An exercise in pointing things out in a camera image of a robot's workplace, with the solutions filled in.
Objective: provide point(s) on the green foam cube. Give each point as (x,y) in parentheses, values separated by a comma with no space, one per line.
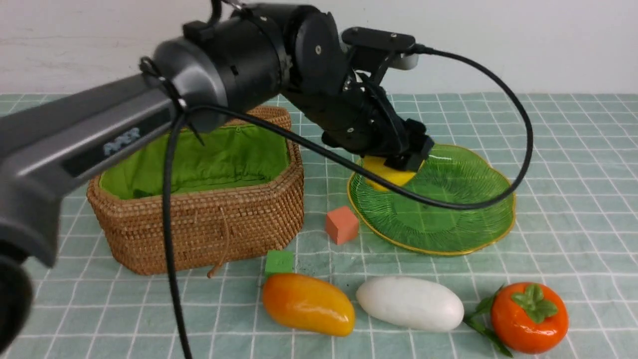
(279,261)

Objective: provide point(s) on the green checkered tablecloth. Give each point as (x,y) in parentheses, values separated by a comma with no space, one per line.
(576,232)

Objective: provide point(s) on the woven rattan basket lid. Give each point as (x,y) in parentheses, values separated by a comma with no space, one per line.
(276,115)

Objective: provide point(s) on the yellow toy lemon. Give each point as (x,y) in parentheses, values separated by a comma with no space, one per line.
(377,166)

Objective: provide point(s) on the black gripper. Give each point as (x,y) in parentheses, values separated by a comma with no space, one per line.
(352,120)

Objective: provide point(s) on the woven rattan basket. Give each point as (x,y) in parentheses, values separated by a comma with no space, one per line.
(237,196)

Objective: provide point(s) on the orange foam cube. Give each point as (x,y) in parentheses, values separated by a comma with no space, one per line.
(342,225)

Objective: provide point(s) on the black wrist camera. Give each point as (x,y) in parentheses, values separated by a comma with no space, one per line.
(369,49)

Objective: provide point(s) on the orange yellow toy mango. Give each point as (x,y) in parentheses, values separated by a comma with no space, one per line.
(308,304)

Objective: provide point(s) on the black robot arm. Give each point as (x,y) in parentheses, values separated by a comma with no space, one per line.
(215,71)

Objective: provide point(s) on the orange toy persimmon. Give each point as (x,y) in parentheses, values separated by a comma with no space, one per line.
(524,317)

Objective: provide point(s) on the green glass leaf plate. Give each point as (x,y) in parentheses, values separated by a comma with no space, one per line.
(453,174)

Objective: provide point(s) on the white toy radish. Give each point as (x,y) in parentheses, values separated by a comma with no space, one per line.
(411,303)

